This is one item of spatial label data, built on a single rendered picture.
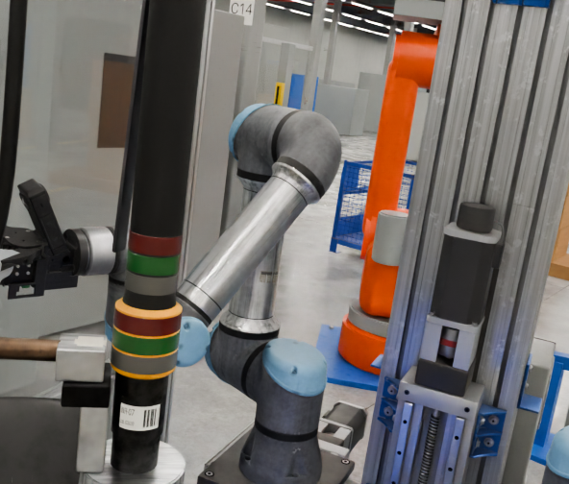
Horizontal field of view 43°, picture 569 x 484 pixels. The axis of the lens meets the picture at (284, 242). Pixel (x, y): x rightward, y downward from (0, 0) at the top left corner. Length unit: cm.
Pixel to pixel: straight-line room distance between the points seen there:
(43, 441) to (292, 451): 70
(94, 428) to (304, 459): 85
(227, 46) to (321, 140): 404
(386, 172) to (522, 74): 331
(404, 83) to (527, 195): 323
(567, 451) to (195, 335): 58
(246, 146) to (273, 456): 54
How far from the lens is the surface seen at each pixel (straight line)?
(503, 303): 131
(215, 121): 517
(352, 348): 457
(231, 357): 135
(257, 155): 126
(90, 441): 50
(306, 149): 116
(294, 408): 127
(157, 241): 45
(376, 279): 439
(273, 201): 113
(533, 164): 127
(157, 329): 46
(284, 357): 127
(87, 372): 48
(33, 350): 49
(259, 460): 132
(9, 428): 68
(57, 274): 112
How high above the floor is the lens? 174
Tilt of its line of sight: 13 degrees down
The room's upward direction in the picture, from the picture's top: 8 degrees clockwise
